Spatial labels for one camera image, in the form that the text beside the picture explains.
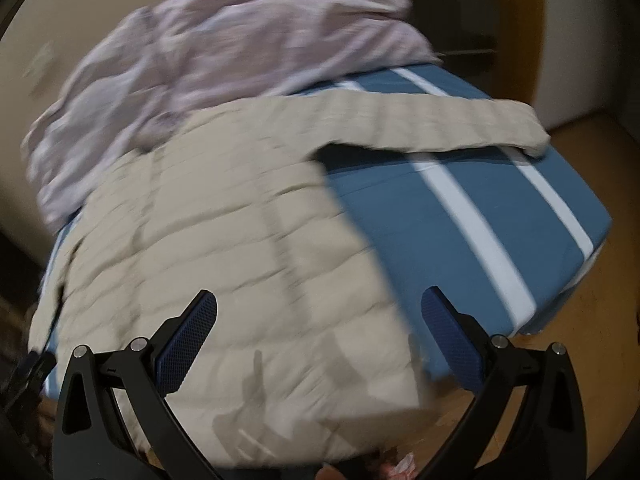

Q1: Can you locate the beige puffer jacket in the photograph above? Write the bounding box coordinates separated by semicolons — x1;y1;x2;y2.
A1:
28;90;549;467

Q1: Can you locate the blue white striped bed sheet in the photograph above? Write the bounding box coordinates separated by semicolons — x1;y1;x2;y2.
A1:
28;64;611;392

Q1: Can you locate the pink floral duvet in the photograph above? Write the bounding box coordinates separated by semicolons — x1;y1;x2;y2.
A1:
22;0;436;231

